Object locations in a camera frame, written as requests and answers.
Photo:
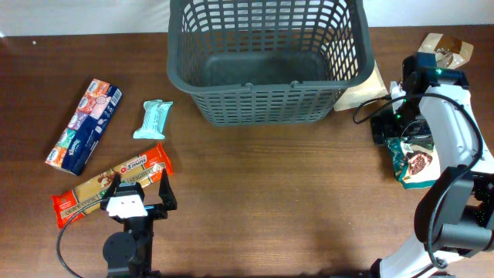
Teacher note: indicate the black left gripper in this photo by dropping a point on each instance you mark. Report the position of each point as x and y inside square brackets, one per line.
[160, 211]

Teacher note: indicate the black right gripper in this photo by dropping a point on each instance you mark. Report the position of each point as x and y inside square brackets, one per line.
[388, 130]

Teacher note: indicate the beige powder pouch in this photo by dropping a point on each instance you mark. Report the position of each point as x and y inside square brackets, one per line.
[371, 88]

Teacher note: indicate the green snack bag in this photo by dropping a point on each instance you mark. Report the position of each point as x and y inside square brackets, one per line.
[416, 165]

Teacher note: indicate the brown snack bag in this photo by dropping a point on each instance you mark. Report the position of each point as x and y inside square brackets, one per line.
[450, 52]

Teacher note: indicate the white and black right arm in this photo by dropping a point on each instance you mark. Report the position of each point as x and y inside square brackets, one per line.
[454, 220]

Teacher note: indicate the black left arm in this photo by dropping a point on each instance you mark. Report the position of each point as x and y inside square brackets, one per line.
[129, 253]

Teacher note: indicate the orange spaghetti packet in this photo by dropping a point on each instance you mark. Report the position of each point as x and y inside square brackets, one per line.
[145, 169]

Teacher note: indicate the mint green wrapped bar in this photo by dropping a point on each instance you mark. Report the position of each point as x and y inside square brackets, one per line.
[155, 117]

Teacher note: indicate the Kleenex tissue multipack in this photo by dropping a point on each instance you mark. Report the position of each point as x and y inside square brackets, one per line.
[85, 128]

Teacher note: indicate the grey plastic lattice basket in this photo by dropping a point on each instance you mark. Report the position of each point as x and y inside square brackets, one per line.
[267, 62]

